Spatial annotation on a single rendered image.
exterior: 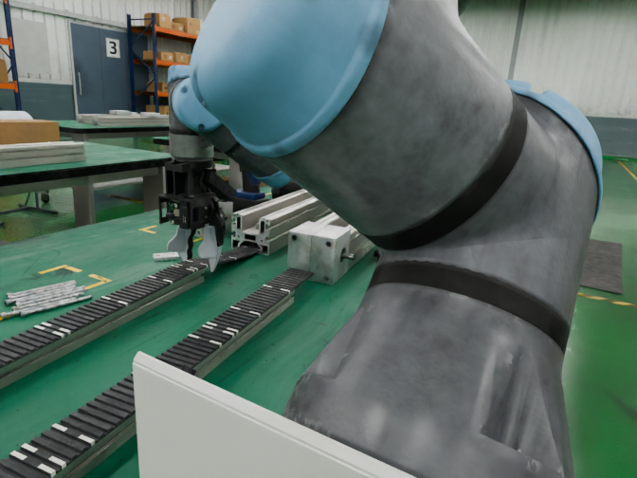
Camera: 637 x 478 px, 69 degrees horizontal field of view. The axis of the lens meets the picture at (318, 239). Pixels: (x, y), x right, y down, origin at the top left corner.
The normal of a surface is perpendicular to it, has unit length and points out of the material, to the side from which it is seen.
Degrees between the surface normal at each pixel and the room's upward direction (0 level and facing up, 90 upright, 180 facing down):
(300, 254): 90
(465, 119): 82
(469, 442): 43
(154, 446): 90
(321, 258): 90
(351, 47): 95
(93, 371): 0
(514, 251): 53
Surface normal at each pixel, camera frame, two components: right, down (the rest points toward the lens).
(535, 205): 0.41, 0.20
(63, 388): 0.06, -0.96
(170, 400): -0.51, 0.22
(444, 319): -0.12, -0.71
